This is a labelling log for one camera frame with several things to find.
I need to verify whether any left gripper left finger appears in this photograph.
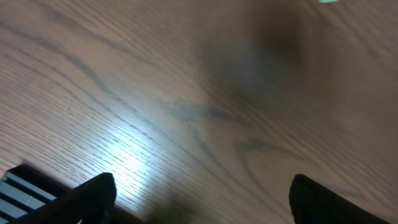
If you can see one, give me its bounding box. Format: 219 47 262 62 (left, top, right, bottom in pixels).
15 172 116 224

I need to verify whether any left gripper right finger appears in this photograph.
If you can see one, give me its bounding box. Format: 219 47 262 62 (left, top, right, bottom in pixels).
289 174 388 224

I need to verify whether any lime green microfiber cloth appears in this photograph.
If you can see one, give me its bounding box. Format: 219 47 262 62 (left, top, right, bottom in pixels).
318 0 339 4

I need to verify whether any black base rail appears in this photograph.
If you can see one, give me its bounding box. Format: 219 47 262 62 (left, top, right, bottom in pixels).
1 164 144 224

